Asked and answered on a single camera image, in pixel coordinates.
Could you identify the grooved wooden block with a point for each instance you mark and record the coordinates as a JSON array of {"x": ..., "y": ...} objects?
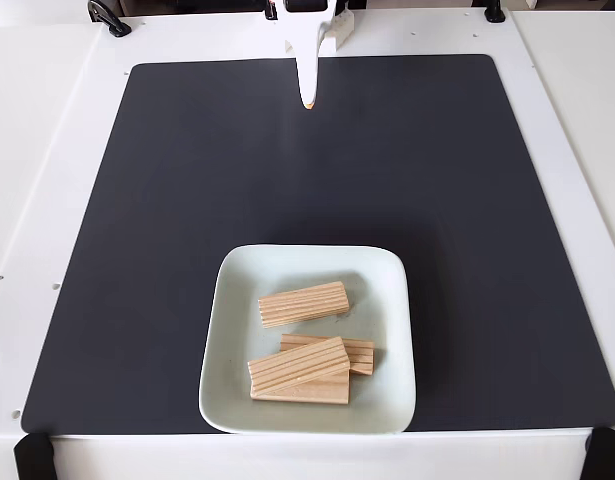
[
  {"x": 363, "y": 352},
  {"x": 297, "y": 364},
  {"x": 304, "y": 304},
  {"x": 317, "y": 391}
]

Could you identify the white square plate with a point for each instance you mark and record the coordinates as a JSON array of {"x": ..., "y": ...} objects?
[{"x": 232, "y": 325}]

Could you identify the black base clamp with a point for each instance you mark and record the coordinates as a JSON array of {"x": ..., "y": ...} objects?
[{"x": 270, "y": 9}]

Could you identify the black table clamp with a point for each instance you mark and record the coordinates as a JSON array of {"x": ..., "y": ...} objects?
[
  {"x": 494, "y": 11},
  {"x": 607, "y": 455},
  {"x": 33, "y": 457},
  {"x": 109, "y": 17}
]

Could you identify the black table mat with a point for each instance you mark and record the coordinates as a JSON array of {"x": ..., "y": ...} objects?
[{"x": 137, "y": 250}]

